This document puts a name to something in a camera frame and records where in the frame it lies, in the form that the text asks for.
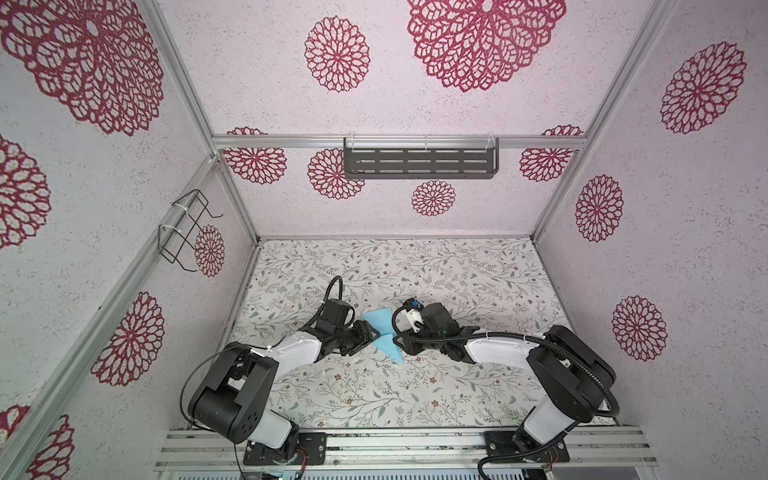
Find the light blue square paper sheet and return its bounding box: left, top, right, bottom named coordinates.
left=362, top=308, right=404, bottom=365

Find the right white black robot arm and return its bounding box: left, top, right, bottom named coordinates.
left=394, top=325, right=620, bottom=452

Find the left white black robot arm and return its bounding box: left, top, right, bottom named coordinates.
left=186, top=320, right=381, bottom=454

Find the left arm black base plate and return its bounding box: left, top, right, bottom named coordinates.
left=243, top=432, right=328, bottom=467

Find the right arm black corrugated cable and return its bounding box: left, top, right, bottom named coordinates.
left=391, top=305, right=622, bottom=421

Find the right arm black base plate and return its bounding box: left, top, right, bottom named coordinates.
left=483, top=429, right=570, bottom=464

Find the dark grey slotted wall shelf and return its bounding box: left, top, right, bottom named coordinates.
left=342, top=138, right=500, bottom=180

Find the aluminium front rail frame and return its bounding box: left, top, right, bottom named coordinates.
left=153, top=426, right=658, bottom=473

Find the black wire wall rack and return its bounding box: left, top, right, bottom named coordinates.
left=157, top=189, right=225, bottom=277

